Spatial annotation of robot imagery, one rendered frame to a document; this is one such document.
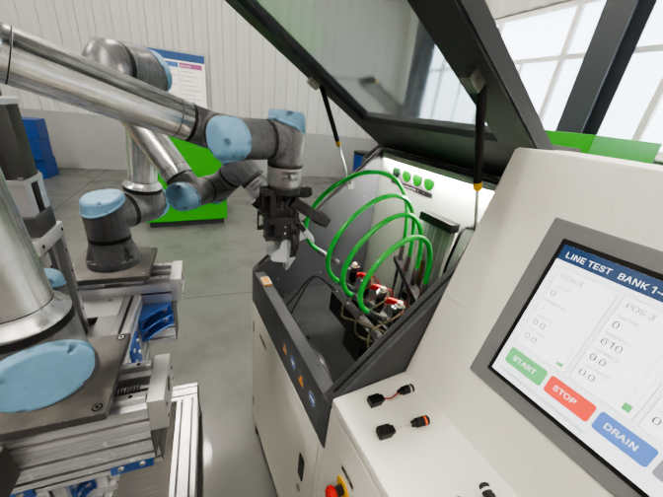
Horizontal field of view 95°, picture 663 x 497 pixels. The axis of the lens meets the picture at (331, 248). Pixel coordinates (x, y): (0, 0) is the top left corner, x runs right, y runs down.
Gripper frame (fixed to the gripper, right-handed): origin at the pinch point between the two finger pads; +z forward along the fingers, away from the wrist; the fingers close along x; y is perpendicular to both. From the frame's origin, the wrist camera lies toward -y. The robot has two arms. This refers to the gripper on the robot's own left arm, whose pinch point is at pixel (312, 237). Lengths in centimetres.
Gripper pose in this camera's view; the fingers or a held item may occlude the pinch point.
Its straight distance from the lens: 96.3
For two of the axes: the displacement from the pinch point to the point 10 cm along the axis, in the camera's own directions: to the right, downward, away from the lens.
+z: 6.2, 7.4, 2.6
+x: 1.5, 2.2, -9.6
